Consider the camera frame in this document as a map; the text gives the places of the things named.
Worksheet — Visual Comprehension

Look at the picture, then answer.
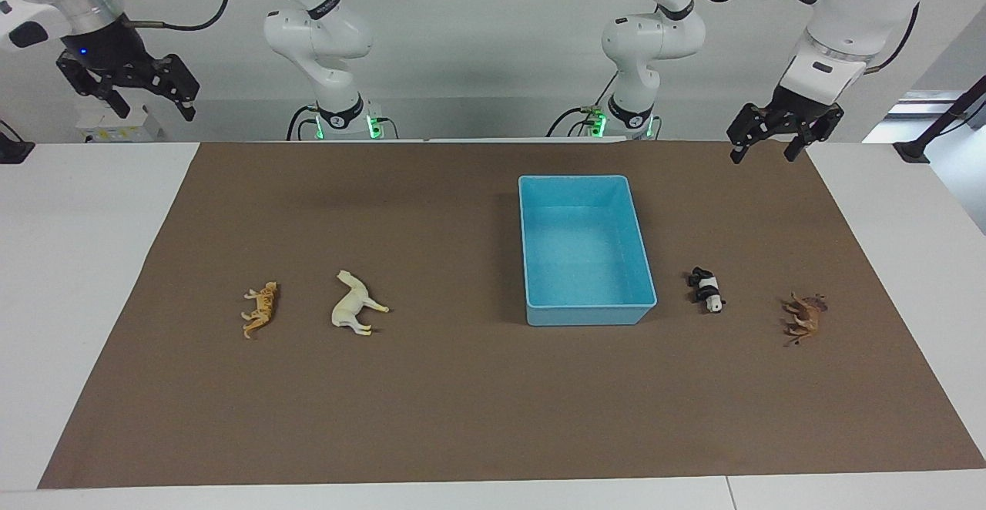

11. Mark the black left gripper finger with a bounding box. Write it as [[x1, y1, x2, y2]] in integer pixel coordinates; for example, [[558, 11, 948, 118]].
[[783, 119, 830, 163], [727, 105, 773, 165]]

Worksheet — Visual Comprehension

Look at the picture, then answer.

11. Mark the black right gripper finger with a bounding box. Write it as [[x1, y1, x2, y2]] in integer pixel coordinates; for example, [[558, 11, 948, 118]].
[[56, 62, 131, 119], [153, 53, 201, 122]]

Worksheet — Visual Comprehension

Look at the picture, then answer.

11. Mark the black and white panda toy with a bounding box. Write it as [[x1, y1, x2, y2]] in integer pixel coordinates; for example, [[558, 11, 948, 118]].
[[688, 267, 726, 314]]

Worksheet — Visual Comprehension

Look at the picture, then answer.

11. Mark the brown lion toy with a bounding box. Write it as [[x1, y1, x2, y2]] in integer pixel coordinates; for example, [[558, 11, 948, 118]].
[[780, 292, 829, 347]]

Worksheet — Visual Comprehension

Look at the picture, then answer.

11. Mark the orange tiger toy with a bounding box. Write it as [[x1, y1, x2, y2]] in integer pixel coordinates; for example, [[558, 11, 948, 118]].
[[241, 281, 279, 340]]

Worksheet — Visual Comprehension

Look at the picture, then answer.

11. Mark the cream white horse toy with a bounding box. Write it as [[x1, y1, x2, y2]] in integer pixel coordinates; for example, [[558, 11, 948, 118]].
[[331, 270, 390, 336]]

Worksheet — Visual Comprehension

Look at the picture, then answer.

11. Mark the white power socket box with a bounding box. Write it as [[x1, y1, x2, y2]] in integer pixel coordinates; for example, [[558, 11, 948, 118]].
[[75, 104, 164, 143]]

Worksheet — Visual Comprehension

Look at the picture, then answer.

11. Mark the light blue storage box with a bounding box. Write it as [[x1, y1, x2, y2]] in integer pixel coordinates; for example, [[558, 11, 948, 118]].
[[518, 175, 658, 327]]

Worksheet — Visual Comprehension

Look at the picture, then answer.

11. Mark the grey window ledge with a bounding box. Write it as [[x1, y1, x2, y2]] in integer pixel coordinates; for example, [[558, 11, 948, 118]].
[[863, 90, 973, 145]]

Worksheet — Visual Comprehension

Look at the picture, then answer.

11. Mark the brown table mat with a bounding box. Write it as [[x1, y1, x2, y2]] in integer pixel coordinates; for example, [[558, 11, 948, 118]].
[[39, 140, 986, 489]]

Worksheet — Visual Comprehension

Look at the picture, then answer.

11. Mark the black clamp mount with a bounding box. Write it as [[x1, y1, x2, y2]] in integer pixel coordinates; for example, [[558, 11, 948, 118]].
[[0, 119, 35, 164]]

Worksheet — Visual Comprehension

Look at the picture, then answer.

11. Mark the black camera stand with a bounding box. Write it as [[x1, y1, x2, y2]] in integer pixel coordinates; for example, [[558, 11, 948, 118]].
[[894, 75, 986, 164]]

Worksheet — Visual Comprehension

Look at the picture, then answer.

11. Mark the black right base cable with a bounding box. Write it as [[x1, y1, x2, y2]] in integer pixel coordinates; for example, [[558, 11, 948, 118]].
[[286, 105, 318, 142]]

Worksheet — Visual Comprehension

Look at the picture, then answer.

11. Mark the black base cable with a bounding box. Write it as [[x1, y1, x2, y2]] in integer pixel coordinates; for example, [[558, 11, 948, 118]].
[[545, 71, 619, 139], [286, 105, 318, 142]]

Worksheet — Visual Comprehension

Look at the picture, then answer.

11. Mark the black left base cable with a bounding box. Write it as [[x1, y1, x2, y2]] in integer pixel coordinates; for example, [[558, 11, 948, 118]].
[[545, 71, 619, 139]]

